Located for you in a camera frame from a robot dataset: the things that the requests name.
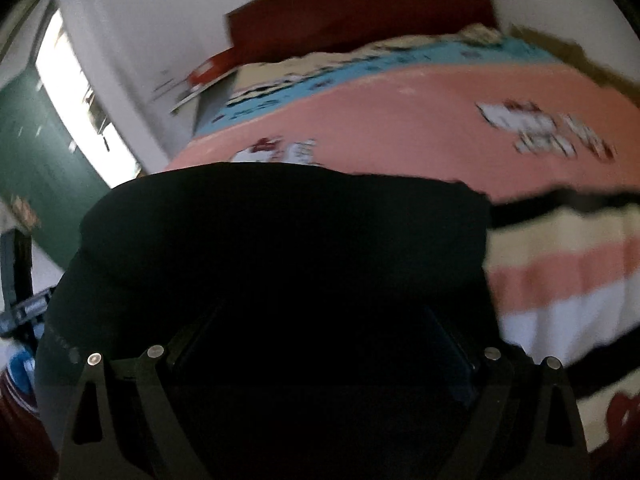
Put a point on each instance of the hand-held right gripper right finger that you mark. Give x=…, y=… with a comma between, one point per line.
x=505, y=410

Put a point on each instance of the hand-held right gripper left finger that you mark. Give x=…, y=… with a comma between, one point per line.
x=130, y=410

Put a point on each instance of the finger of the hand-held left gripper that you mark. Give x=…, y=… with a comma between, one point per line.
x=15, y=265

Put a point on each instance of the black hooded garment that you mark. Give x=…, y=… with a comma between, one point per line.
x=280, y=240

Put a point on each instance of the green door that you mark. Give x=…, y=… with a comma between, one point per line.
x=45, y=160

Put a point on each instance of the orange box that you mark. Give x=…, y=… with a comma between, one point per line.
x=210, y=67

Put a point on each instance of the pink striped printed blanket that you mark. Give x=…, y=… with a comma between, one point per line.
x=410, y=110

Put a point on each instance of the olive mattress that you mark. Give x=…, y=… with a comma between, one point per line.
x=575, y=55

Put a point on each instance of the dark red bed headboard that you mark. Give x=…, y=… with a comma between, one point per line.
x=360, y=5

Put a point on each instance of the white wall shelf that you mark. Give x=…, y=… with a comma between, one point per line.
x=200, y=92

